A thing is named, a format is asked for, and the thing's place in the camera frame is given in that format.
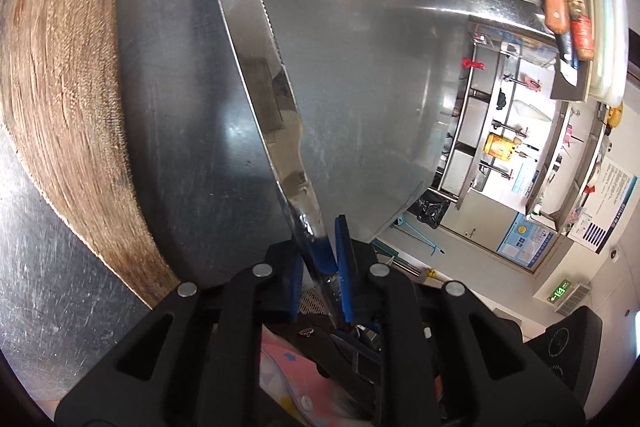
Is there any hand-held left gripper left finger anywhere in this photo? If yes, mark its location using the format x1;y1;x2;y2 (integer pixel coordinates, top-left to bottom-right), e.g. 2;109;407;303
54;242;304;427

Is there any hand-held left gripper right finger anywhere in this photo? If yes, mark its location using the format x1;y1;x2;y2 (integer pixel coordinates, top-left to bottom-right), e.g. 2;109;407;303
333;214;587;427

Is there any serrated steel knife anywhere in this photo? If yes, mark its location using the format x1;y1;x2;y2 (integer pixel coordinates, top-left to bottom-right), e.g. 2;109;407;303
196;0;351;328

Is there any pink printed cloth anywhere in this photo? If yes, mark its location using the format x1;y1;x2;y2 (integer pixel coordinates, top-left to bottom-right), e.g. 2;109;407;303
260;326;382;427

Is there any black trash bag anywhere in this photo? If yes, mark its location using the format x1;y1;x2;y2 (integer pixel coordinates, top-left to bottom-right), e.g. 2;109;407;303
414;191;451;229

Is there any yellow can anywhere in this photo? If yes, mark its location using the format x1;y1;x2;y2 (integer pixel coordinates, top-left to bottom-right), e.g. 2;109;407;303
482;132;519;163

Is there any steel shelf rack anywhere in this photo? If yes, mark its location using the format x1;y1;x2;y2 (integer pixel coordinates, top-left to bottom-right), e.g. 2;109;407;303
439;21;572;214

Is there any green exit sign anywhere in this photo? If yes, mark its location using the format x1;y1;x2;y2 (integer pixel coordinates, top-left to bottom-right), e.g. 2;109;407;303
547;279;576;303

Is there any black induction cooker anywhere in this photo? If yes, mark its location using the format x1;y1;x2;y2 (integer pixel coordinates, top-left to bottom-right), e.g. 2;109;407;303
521;304;604;404

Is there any steel cleaver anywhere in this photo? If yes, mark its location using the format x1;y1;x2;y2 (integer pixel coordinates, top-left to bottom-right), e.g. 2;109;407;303
550;32;592;102

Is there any round wooden chopping block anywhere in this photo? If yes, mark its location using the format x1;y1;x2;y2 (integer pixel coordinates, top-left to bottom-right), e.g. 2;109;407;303
0;0;182;309

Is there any white plastic cutting board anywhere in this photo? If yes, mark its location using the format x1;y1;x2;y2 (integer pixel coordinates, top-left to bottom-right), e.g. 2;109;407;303
572;0;629;106

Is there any blue wall poster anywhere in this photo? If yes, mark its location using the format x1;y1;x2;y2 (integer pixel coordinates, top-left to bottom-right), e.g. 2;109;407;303
496;211;559;271

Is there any white wall notice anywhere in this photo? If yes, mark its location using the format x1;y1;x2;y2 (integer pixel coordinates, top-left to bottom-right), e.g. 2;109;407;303
566;156;639;254

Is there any red handle knife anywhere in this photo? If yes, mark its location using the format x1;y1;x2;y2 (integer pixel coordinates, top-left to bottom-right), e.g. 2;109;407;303
561;0;596;62

